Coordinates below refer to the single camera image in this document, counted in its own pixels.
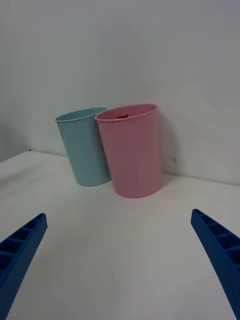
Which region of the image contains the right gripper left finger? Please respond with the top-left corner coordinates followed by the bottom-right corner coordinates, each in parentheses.
top-left (0, 212), bottom-right (49, 320)

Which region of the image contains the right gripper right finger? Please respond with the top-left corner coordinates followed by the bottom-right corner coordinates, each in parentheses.
top-left (190, 208), bottom-right (240, 320)

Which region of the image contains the pale blue plastic bin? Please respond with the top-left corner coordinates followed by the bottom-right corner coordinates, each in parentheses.
top-left (54, 106), bottom-right (112, 187)

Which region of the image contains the pink plastic bin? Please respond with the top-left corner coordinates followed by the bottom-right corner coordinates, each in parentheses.
top-left (94, 103), bottom-right (164, 199)

